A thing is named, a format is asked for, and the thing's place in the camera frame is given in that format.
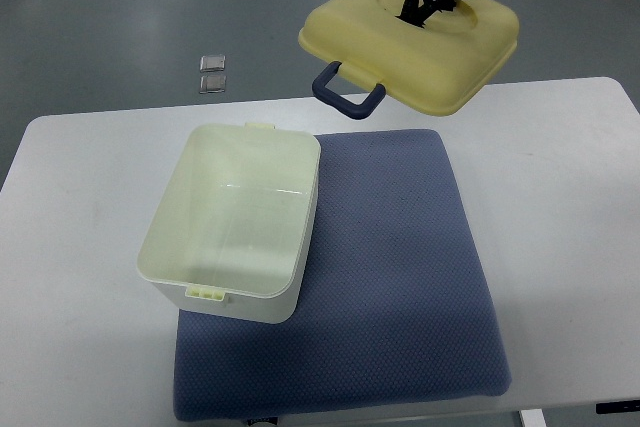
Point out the yellow storage box lid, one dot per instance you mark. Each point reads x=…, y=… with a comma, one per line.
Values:
x=434, y=69

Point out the white storage box base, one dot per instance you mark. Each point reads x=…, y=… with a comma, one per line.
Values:
x=232, y=231

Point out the upper silver floor plate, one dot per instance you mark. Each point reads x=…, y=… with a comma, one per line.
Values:
x=212, y=63

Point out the silver floor plate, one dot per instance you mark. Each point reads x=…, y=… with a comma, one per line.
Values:
x=212, y=83
x=212, y=63

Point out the lower silver floor plate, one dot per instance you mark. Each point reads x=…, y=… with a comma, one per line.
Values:
x=212, y=83

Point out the blue padded mat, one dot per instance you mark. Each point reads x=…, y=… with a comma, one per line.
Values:
x=394, y=306

